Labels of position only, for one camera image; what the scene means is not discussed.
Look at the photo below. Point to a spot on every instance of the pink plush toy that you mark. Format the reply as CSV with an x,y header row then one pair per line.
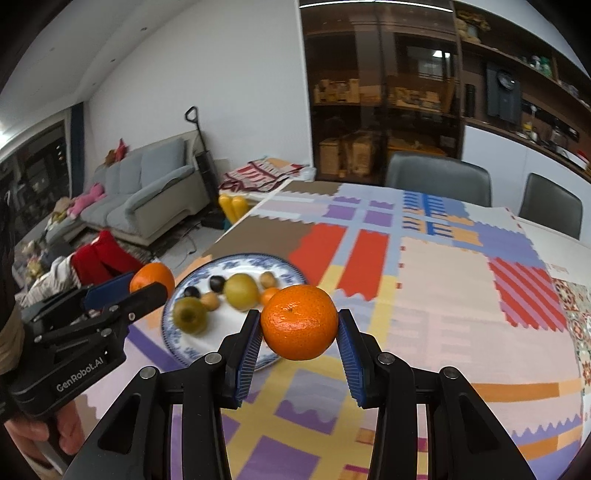
x,y
85,201

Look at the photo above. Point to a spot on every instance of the striped grey cloth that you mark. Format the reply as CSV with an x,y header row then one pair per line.
x,y
46,281

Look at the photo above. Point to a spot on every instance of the patterned placemat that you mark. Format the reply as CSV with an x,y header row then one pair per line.
x,y
575,323

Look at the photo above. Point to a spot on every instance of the patchwork tablecloth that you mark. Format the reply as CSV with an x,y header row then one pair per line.
x,y
438,286

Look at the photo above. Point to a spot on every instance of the grey dining chair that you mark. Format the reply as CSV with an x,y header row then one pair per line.
x,y
436,177
549,205

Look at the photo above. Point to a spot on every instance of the orange mandarin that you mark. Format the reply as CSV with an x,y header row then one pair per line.
x,y
154,277
299,323

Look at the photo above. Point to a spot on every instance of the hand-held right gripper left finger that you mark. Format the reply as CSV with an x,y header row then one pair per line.
x,y
244,360

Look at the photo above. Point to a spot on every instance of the dark grey appliance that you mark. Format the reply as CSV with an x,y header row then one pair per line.
x,y
503,92

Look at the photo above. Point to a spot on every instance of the black upright vacuum cleaner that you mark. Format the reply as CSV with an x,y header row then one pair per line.
x,y
205,175

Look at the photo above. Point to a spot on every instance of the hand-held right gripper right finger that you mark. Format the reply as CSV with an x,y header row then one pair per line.
x,y
352,369

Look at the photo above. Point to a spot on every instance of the red plush toy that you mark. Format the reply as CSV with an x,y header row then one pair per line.
x,y
117,151

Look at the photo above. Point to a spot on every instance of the green apple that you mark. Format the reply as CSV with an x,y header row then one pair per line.
x,y
189,316

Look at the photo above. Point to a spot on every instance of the grey sofa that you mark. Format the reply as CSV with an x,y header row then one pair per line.
x,y
138,198

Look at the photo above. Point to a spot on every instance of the red striped folded cloth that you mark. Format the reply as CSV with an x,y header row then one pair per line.
x,y
263,175

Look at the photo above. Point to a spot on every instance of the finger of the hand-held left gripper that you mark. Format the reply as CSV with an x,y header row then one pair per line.
x,y
108,290
143,300

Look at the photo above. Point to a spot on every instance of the person's left hand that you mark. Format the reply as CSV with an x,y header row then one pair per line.
x,y
27,436

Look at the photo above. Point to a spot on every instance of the blue floral white plate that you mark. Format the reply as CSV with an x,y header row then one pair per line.
x,y
221,327

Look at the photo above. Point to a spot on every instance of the small tan fruit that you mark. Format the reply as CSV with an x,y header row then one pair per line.
x,y
267,278
210,301

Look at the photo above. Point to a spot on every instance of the small orange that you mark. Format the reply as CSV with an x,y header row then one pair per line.
x,y
268,296

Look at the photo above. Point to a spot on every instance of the dark plum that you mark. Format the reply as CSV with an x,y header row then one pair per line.
x,y
217,283
191,292

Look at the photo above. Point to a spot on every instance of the yellow-green round fruit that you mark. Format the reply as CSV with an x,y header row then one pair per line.
x,y
241,290

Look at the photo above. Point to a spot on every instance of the yellow and teal children's chair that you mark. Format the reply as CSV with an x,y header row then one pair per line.
x,y
231,207

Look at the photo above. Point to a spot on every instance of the cardboard box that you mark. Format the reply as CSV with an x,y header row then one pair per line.
x,y
358,152
329,157

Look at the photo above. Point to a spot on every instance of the dark wooden shelf cabinet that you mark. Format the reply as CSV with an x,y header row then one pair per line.
x,y
383,69

